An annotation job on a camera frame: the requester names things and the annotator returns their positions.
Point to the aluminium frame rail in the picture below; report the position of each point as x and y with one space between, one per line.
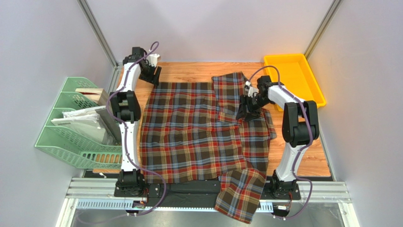
92 194

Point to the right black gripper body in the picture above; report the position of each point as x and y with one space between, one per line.
246 106

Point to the white papers in plastic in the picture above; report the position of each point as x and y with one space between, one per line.
87 122

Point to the green file organizer rack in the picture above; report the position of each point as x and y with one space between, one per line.
69 146

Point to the grey notebook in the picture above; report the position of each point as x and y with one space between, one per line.
111 123

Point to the wooden block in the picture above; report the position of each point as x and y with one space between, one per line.
97 95

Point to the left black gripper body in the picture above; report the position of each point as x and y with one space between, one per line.
147 74

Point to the plaid long sleeve shirt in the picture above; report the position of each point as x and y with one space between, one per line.
190 132

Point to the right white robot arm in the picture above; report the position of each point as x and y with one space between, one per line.
299 128

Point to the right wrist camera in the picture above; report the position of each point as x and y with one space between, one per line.
250 91

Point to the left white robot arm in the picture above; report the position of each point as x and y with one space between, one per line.
125 109

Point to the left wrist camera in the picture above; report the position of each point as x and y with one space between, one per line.
153 59

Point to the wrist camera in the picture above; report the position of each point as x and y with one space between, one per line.
250 91
153 59

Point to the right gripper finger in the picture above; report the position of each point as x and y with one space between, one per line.
242 111
252 115

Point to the yellow plastic tray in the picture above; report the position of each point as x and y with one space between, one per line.
296 75

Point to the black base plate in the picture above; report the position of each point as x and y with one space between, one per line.
192 194

